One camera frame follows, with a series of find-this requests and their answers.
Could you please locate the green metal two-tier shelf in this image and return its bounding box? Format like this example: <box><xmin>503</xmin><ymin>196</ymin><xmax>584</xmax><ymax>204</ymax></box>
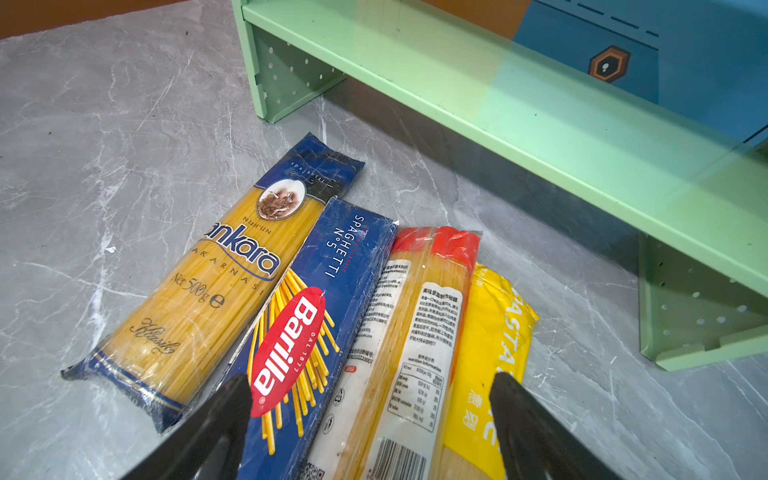
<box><xmin>233</xmin><ymin>1</ymin><xmax>767</xmax><ymax>371</ymax></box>

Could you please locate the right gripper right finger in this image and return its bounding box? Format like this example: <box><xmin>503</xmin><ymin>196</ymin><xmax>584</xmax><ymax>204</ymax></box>
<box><xmin>489</xmin><ymin>372</ymin><xmax>619</xmax><ymax>480</ymax></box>

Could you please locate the blue Barilla spaghetti box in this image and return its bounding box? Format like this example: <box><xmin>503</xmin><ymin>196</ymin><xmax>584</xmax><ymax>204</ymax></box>
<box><xmin>221</xmin><ymin>198</ymin><xmax>398</xmax><ymax>479</ymax></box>

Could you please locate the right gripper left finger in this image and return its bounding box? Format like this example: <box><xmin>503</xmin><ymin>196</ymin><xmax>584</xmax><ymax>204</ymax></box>
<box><xmin>124</xmin><ymin>374</ymin><xmax>252</xmax><ymax>479</ymax></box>

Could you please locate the yellow pasta bag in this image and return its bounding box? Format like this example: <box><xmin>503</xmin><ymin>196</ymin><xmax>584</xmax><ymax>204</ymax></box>
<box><xmin>430</xmin><ymin>264</ymin><xmax>539</xmax><ymax>479</ymax></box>

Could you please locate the red-ended clear spaghetti bag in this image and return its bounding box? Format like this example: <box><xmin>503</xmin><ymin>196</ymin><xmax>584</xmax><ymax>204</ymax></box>
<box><xmin>297</xmin><ymin>226</ymin><xmax>482</xmax><ymax>479</ymax></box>

